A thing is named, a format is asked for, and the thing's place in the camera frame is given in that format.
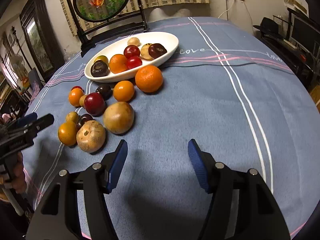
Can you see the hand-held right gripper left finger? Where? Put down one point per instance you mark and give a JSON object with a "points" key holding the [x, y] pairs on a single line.
{"points": [[116, 165]]}

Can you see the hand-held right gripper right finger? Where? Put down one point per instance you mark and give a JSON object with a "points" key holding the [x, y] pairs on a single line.
{"points": [[197, 165]]}

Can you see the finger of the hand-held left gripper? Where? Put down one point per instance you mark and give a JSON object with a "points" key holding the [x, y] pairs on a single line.
{"points": [[43, 122], [27, 118]]}

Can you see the small green-brown fruit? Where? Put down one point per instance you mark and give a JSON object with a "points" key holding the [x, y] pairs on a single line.
{"points": [[72, 117], [82, 101]]}

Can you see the tan fruit with hole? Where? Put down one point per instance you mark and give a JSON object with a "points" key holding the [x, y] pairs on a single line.
{"points": [[90, 136]]}

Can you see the dark purple plum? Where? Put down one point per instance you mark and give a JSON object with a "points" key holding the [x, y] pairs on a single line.
{"points": [[104, 90], [83, 120]]}

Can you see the tan round fruit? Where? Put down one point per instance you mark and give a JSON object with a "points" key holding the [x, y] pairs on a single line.
{"points": [[118, 117]]}

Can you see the red tomato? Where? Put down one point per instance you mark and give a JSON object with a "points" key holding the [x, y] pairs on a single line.
{"points": [[77, 88], [134, 62]]}

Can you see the red plum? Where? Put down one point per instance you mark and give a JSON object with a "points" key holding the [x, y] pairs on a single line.
{"points": [[131, 51], [94, 104]]}

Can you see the small orange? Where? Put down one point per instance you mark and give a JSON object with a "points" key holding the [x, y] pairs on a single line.
{"points": [[123, 90]]}

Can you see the large dark purple fruit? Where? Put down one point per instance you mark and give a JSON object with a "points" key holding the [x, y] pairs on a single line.
{"points": [[99, 69]]}

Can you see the yellow-orange citrus fruit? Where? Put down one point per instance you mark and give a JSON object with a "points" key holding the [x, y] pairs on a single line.
{"points": [[101, 59]]}

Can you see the mandarin orange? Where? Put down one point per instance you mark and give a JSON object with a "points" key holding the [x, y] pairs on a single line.
{"points": [[149, 78], [118, 63]]}

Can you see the spotted beige fruit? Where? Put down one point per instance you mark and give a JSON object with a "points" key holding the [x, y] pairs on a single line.
{"points": [[145, 52]]}

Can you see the small tan fruit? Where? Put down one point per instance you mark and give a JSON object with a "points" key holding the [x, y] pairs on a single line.
{"points": [[133, 41]]}

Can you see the dark red fruit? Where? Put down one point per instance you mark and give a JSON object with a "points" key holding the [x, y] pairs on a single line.
{"points": [[157, 50]]}

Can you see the white oval plate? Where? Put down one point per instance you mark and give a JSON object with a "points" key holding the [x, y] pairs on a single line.
{"points": [[170, 42]]}

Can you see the person's left hand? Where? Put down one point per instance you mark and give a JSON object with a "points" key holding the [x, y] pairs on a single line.
{"points": [[19, 172]]}

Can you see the dark chair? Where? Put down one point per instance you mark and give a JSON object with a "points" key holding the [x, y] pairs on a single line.
{"points": [[33, 76]]}

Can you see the white electric fan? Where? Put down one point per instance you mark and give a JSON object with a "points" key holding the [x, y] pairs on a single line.
{"points": [[16, 66]]}

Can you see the blue striped tablecloth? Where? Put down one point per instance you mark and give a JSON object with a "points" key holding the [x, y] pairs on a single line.
{"points": [[200, 105]]}

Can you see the dark framed painting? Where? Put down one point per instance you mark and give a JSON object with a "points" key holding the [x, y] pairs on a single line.
{"points": [[37, 45]]}

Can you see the round goldfish table screen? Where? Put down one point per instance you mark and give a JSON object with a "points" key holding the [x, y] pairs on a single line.
{"points": [[102, 2]]}

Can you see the black computer desk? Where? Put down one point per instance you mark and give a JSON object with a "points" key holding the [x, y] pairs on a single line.
{"points": [[287, 55]]}

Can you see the black hat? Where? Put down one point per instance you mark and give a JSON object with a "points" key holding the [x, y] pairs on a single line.
{"points": [[268, 26]]}

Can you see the computer monitor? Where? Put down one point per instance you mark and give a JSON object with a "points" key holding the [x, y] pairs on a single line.
{"points": [[303, 33]]}

